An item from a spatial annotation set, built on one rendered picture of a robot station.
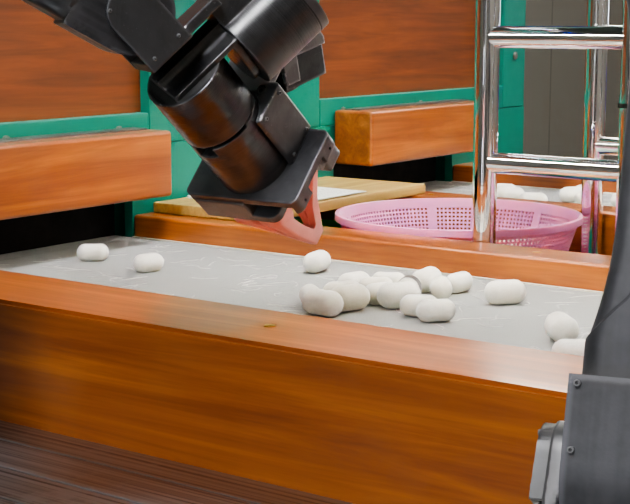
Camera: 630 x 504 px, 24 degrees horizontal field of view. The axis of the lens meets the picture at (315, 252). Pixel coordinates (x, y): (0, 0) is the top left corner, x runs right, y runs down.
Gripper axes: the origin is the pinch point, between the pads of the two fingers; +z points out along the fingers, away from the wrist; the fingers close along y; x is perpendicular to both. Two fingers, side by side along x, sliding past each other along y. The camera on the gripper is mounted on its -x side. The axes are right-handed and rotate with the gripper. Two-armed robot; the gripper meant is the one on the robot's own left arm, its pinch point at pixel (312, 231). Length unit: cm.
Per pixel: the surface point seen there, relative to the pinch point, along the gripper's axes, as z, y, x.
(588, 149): 41, 4, -38
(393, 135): 52, 38, -46
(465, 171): 75, 41, -56
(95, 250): 12.9, 34.9, -2.6
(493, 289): 15.4, -7.6, -5.2
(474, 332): 8.9, -11.5, 2.2
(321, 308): 6.2, 0.9, 3.4
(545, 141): 320, 183, -233
